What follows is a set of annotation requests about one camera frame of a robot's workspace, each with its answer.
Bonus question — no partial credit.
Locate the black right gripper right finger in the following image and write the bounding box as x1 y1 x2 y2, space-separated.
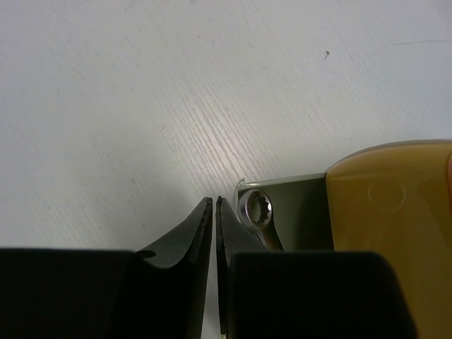
215 197 417 338

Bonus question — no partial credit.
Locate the silver combination wrench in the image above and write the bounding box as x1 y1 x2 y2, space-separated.
237 189 283 251

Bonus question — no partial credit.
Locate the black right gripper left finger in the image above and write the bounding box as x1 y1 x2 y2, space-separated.
1 198 213 338

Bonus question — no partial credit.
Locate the orange top drawer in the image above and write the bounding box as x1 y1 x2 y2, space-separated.
446 154 452 200

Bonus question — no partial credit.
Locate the grey bottom drawer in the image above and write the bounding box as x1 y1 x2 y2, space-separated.
234 173 333 251

